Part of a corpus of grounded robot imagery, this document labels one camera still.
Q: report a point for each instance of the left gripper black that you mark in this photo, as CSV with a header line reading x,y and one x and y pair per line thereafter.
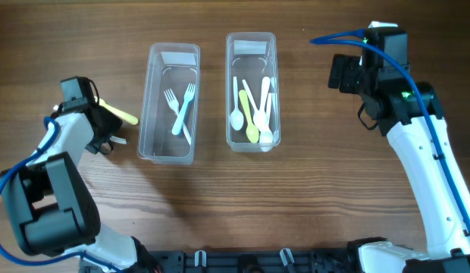
x,y
114,123

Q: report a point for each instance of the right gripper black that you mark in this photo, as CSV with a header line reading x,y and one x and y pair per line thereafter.
x,y
350,65

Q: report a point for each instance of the beige plastic fork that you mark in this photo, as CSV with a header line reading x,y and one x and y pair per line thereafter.
x,y
130,119

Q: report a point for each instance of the clear plastic fork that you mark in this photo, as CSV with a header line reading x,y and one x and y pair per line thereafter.
x,y
174,106

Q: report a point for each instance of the white plastic fork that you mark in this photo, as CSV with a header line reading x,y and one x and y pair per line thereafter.
x,y
119,140
187,98

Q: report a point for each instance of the white plastic spoon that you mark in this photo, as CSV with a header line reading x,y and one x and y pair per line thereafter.
x,y
236,116
266,82
252,100
266,135

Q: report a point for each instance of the yellow plastic spoon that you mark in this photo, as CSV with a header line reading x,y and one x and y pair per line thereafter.
x,y
252,131

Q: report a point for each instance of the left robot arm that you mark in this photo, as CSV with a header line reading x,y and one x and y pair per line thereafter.
x,y
50,209

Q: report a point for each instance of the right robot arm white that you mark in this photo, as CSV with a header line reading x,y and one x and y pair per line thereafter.
x,y
410,116

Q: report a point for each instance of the clear plastic container left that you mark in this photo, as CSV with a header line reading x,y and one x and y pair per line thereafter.
x,y
170,66

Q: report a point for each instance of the clear plastic container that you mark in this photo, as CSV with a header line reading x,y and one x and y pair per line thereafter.
x,y
251,56
170,66

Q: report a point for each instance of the clear plastic container right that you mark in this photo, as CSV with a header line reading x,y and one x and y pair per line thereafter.
x,y
251,56

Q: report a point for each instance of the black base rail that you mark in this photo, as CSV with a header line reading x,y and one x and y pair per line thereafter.
x,y
284,260

